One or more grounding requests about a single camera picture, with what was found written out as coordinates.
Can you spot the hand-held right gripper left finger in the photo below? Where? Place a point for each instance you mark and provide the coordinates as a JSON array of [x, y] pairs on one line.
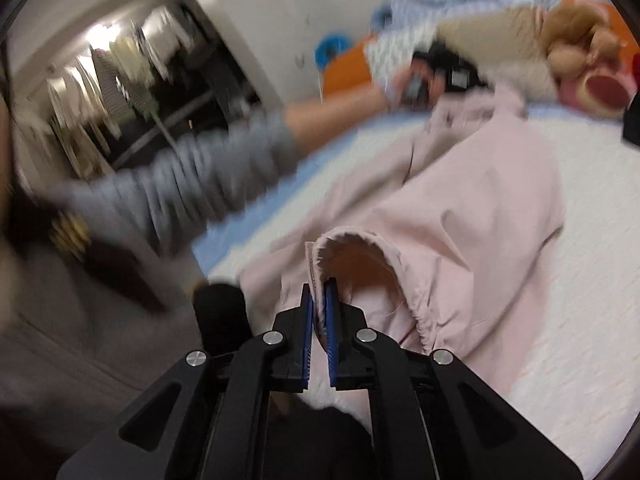
[[308, 345]]

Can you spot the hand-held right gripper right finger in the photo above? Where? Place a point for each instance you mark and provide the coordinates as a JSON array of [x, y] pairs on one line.
[[331, 345]]

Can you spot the pink garment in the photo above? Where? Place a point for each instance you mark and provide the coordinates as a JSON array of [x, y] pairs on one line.
[[475, 210]]

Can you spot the person's left forearm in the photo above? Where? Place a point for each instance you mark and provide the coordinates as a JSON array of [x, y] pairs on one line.
[[200, 175]]

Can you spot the row of hanging clothes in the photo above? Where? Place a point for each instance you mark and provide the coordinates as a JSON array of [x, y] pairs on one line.
[[125, 60]]

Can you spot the person's left hand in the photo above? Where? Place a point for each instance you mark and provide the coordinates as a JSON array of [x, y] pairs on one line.
[[399, 80]]

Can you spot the floral white pillow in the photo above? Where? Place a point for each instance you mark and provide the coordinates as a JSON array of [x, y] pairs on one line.
[[390, 55]]

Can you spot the beige striped pillow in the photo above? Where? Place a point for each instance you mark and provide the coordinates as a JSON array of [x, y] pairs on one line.
[[500, 35]]

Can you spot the blue checked quilt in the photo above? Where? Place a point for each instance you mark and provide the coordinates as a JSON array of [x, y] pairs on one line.
[[440, 5]]

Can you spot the person's black-socked foot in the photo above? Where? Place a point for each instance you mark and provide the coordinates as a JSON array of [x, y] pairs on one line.
[[220, 315]]

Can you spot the blue neck pillow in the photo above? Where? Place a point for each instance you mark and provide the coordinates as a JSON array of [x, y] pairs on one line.
[[330, 46]]

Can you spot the brown teddy bear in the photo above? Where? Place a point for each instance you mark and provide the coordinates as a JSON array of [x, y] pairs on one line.
[[575, 25]]

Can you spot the pink plush bear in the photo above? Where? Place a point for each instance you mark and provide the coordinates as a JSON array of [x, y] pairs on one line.
[[600, 90]]

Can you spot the light blue bed sheet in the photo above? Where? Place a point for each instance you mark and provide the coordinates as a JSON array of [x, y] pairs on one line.
[[300, 180]]

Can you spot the black cloth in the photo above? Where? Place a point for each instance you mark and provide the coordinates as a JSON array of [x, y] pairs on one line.
[[631, 135]]

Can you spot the orange bed frame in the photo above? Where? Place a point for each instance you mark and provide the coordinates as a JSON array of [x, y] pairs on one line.
[[345, 70]]

